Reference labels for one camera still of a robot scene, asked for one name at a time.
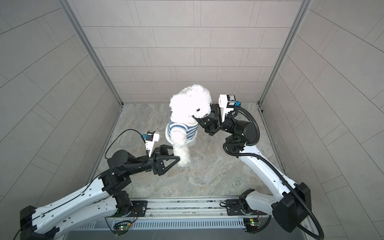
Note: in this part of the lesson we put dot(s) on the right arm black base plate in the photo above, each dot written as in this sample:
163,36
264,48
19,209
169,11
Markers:
237,207

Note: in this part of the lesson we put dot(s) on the white teddy bear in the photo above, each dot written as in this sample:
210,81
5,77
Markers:
192,101

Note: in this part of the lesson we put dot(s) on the corner aluminium profile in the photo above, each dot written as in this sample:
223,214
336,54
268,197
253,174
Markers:
288,42
69,13

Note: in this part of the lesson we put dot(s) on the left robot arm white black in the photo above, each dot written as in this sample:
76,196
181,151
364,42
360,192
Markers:
103,197

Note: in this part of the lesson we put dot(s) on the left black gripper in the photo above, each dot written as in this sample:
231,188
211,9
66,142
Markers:
160,150

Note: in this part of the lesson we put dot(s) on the blue white striped sweater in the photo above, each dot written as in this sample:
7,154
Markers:
187,130

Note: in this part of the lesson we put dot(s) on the left corner aluminium profile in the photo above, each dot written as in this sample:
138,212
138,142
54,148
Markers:
69,13

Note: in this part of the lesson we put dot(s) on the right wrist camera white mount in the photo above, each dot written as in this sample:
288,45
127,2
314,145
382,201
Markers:
227,104

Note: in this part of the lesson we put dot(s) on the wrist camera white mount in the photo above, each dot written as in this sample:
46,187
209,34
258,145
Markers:
227,104
150,139

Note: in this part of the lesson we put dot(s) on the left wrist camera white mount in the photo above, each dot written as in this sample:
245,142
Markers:
150,139

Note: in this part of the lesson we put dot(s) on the left green circuit board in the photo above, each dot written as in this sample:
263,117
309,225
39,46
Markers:
121,228

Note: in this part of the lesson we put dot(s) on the right green circuit board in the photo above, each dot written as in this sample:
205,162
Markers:
251,225

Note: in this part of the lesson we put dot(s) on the green circuit board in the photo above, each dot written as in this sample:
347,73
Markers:
121,228
251,225

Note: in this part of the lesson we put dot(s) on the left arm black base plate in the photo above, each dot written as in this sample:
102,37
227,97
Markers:
139,208

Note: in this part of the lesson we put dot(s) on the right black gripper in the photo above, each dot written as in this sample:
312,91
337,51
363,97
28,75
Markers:
214,122

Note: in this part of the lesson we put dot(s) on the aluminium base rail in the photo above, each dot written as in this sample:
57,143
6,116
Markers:
188,208

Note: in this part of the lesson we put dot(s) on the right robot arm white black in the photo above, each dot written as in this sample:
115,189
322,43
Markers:
290,203

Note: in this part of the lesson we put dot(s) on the right corner aluminium profile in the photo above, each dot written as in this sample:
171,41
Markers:
288,42

